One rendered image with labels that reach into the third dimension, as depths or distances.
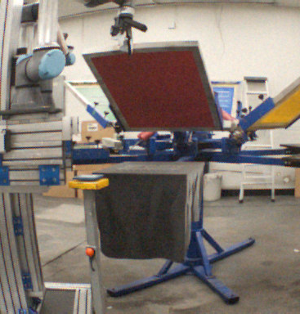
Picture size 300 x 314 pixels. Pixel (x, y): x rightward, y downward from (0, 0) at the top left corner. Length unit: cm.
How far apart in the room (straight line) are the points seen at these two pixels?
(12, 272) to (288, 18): 572
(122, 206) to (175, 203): 25
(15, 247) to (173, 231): 76
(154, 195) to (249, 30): 494
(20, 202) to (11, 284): 43
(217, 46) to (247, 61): 52
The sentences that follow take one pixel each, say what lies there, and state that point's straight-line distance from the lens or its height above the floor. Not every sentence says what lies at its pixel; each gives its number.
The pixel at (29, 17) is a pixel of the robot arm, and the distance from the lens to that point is 242.
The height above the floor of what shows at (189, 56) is 149.
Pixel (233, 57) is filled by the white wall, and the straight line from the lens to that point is 668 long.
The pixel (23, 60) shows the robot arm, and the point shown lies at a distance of 180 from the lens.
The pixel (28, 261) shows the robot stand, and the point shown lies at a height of 54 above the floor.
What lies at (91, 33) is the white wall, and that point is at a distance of 734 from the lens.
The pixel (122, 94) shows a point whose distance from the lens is 248.
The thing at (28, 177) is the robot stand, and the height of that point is 98.
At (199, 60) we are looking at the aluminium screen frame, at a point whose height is 147.
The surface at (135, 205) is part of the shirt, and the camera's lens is 211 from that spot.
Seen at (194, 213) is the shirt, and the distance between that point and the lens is 232.
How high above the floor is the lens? 121
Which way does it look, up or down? 5 degrees down
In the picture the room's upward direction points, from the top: 1 degrees counter-clockwise
